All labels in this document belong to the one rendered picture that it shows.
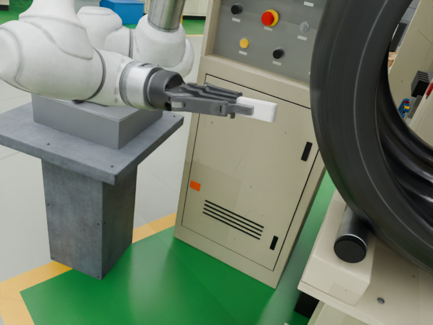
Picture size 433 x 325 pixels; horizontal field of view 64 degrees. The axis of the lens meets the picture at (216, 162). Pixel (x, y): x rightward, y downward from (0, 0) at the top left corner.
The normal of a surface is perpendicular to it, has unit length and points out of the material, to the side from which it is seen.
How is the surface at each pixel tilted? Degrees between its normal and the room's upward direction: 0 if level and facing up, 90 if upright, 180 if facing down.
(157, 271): 0
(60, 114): 90
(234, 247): 90
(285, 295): 0
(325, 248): 0
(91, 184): 90
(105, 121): 90
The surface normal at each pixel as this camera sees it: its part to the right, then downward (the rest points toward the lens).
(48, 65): 0.75, 0.37
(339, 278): -0.45, 0.39
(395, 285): 0.18, -0.84
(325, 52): -0.96, 0.07
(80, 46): 0.92, -0.02
